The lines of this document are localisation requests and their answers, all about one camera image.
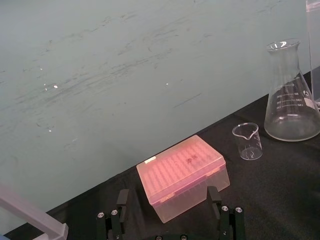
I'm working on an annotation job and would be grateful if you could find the tall clear measuring cylinder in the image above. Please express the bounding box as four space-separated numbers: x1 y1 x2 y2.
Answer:
305 0 320 109

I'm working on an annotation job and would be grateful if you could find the black table cloth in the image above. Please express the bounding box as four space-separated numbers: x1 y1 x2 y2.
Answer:
3 71 320 240

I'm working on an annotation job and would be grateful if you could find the pink translucent pipette tip box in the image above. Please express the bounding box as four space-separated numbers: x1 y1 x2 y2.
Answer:
136 134 231 224

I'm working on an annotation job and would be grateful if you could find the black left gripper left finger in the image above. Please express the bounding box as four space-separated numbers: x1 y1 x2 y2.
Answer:
95 188 130 240

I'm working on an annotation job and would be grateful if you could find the small clear glass beaker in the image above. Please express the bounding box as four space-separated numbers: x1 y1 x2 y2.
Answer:
232 122 263 161

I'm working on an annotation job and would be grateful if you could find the clear glass conical flask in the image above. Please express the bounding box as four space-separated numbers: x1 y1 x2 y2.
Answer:
263 38 320 142

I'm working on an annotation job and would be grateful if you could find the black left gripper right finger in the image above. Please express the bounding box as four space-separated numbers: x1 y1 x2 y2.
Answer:
206 185 246 240

